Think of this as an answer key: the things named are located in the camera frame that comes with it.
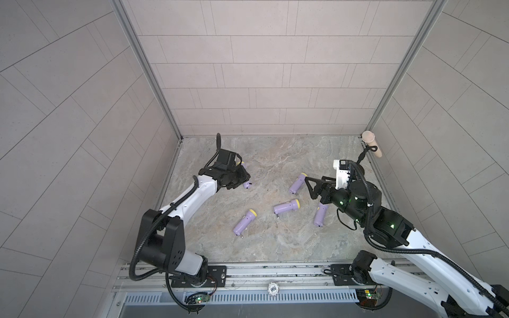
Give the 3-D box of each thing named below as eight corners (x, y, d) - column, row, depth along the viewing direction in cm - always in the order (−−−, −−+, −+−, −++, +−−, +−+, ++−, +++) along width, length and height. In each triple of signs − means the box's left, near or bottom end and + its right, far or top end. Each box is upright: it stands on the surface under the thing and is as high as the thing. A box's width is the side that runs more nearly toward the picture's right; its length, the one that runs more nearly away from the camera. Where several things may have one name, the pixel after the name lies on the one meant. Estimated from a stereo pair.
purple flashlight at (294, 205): (275, 217, 88) (276, 213, 85) (273, 209, 90) (273, 206, 87) (300, 208, 90) (301, 205, 87) (297, 202, 92) (298, 198, 90)
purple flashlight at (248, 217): (233, 232, 83) (232, 229, 81) (251, 211, 90) (250, 207, 87) (239, 238, 82) (238, 235, 79) (257, 215, 88) (257, 212, 85)
